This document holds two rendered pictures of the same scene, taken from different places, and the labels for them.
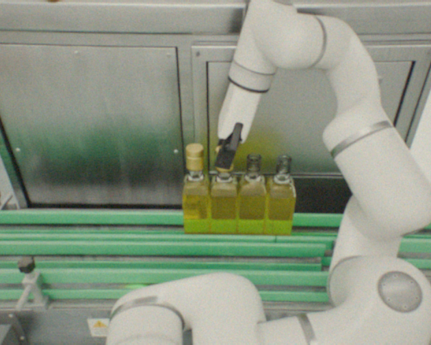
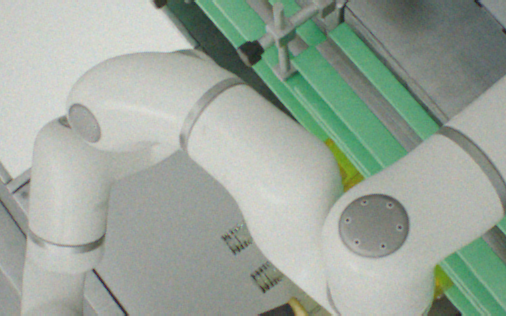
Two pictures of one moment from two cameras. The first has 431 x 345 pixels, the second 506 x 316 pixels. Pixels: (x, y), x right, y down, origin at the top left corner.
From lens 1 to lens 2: 0.85 m
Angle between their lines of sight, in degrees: 31
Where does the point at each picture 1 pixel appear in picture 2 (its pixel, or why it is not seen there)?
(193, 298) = (299, 263)
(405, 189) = (44, 173)
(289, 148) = not seen: hidden behind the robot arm
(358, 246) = not seen: hidden behind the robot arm
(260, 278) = (376, 138)
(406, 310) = (86, 109)
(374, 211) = (87, 172)
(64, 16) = not seen: outside the picture
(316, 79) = (139, 284)
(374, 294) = (104, 136)
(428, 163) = (141, 48)
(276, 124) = (234, 280)
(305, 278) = (327, 85)
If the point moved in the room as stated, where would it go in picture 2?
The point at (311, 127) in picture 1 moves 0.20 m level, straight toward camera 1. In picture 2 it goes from (204, 232) to (209, 211)
